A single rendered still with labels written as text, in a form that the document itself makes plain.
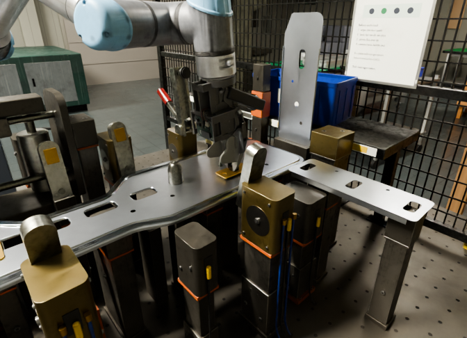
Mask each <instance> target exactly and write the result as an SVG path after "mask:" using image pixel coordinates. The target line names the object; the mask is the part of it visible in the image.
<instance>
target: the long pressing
mask: <svg viewBox="0 0 467 338"><path fill-rule="evenodd" d="M252 143H258V144H260V145H262V146H263V147H264V148H266V150H267V155H266V159H265V164H268V166H266V165H265V164H264V168H263V173H262V175H263V176H266V177H268V178H270V179H276V178H278V177H280V176H282V175H285V174H287V173H289V172H290V171H289V168H291V167H293V166H296V165H297V164H299V163H302V162H304V161H305V160H304V159H303V158H302V157H301V156H299V155H296V154H293V153H291V152H287V151H285V150H282V149H279V148H277V147H274V146H271V145H268V144H266V143H262V142H260V141H257V140H254V139H253V138H247V144H246V148H245V150H246V149H247V148H248V147H249V146H250V145H251V144H252ZM206 152H207V150H203V151H200V152H196V153H194V154H189V155H187V156H183V157H180V158H178V159H174V160H171V161H167V162H165V163H160V164H158V165H155V166H151V167H148V168H145V169H142V170H138V171H135V172H131V173H129V174H126V175H124V176H122V177H120V178H119V179H118V180H117V182H116V183H115V184H114V185H113V187H112V188H111V189H110V190H109V192H107V193H106V194H104V195H103V196H100V197H98V198H95V199H92V200H88V201H86V202H82V203H80V204H76V205H74V206H71V207H68V208H66V209H62V210H60V211H56V212H53V213H51V214H47V216H49V217H50V218H51V219H52V221H53V223H57V222H59V221H62V220H68V221H69V223H70V225H69V226H67V227H64V228H62V229H59V230H58V236H59V239H60V245H61V246H62V245H68V246H69V247H70V248H71V249H72V251H73V252H74V254H75V255H76V257H80V256H82V255H84V254H87V253H89V252H92V251H93V250H96V249H98V248H100V247H103V246H105V245H108V244H109V243H112V242H114V241H116V240H119V239H121V238H124V237H126V236H128V235H130V234H133V233H136V232H140V231H143V230H150V229H155V228H159V227H166V226H170V225H174V224H177V223H180V222H181V221H184V220H186V219H188V218H191V217H193V216H195V215H197V214H200V213H201V212H203V211H206V210H208V209H210V208H212V207H215V206H217V205H219V204H221V203H223V202H226V201H227V200H230V199H232V198H234V197H236V196H237V194H238V187H239V183H240V176H241V173H240V174H238V175H234V176H233V177H230V178H227V179H225V178H223V177H221V176H219V175H217V174H216V172H217V171H219V170H222V169H225V168H227V167H226V165H225V164H222V167H219V160H220V156H219V157H213V158H209V157H207V154H206ZM172 161H178V162H179V163H180V164H181V167H182V169H183V183H182V184H180V185H171V184H169V183H168V182H169V181H168V174H167V169H168V166H169V164H170V163H171V162H172ZM149 189H152V190H154V191H156V194H153V195H150V196H148V197H145V198H143V199H140V200H134V199H132V198H131V196H132V195H135V194H137V193H141V192H143V191H146V190H149ZM171 195H174V197H170V196H171ZM110 203H112V204H114V205H115V206H117V208H116V209H113V210H110V211H107V212H105V213H102V214H99V215H97V216H94V217H87V216H86V215H85V213H86V212H87V211H90V210H92V209H96V208H98V207H101V206H104V205H106V204H110ZM132 210H135V212H133V213H131V211H132ZM23 222H24V220H23V221H9V220H0V243H1V242H3V241H6V240H8V239H11V238H14V237H16V236H20V233H19V227H20V225H21V224H22V223H23ZM3 253H4V256H5V258H4V259H2V260H1V261H0V291H2V290H4V289H7V288H8V287H11V286H13V285H15V284H18V283H20V282H23V281H24V278H23V279H22V278H21V276H20V275H21V274H22V271H21V268H20V264H21V263H22V262H23V261H24V260H26V259H28V257H27V254H26V251H25V248H24V244H23V243H21V244H19V245H16V246H13V247H11V248H8V249H5V250H3Z"/></svg>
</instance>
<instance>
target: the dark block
mask: <svg viewBox="0 0 467 338"><path fill-rule="evenodd" d="M69 119H70V122H71V126H72V132H73V135H74V141H75V145H76V151H77V154H78V158H79V163H80V167H81V173H82V176H83V182H84V186H85V191H86V194H83V195H82V197H83V202H86V201H88V200H92V199H95V198H98V197H100V196H103V195H104V194H106V190H105V186H104V179H103V175H102V171H101V164H100V160H99V153H98V149H97V146H99V144H98V143H99V141H98V138H97V130H96V126H95V120H94V119H93V118H91V117H90V116H88V115H86V114H84V113H80V114H76V115H69Z"/></svg>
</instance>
